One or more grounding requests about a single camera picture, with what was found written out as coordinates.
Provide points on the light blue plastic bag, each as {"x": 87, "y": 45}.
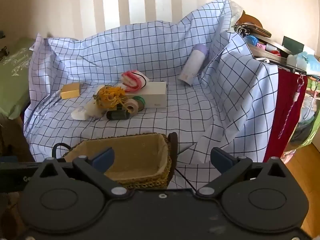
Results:
{"x": 305, "y": 62}

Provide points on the long white box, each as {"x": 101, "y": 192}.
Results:
{"x": 152, "y": 95}

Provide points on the blue checked white cloth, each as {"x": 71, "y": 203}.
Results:
{"x": 175, "y": 110}

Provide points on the red cloth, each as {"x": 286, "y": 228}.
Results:
{"x": 282, "y": 115}

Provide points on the black knit cloth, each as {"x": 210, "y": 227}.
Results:
{"x": 117, "y": 115}

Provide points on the woven wicker basket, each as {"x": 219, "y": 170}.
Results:
{"x": 135, "y": 160}

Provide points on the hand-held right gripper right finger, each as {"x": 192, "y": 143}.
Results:
{"x": 220, "y": 160}

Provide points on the beige tape roll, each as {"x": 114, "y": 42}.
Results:
{"x": 132, "y": 108}

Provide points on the green embroidered cushion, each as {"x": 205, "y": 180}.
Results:
{"x": 13, "y": 80}

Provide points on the blue plastic toy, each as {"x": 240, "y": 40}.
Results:
{"x": 250, "y": 40}

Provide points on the white plush radish toy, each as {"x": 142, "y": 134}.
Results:
{"x": 93, "y": 111}

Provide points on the white bottle with purple cap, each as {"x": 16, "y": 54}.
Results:
{"x": 191, "y": 66}

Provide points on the orange yarn ball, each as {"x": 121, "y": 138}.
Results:
{"x": 110, "y": 96}

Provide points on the green tape roll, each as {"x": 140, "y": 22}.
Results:
{"x": 140, "y": 102}

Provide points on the dark green box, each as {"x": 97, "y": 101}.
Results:
{"x": 293, "y": 45}

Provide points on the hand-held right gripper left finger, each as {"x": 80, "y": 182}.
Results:
{"x": 104, "y": 157}

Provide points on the cluttered metal shelf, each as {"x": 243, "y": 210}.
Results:
{"x": 272, "y": 55}

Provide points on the brown leather bag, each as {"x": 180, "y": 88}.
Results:
{"x": 252, "y": 23}

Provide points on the clear plastic bag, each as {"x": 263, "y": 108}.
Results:
{"x": 308, "y": 120}

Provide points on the yellow box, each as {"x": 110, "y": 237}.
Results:
{"x": 70, "y": 91}

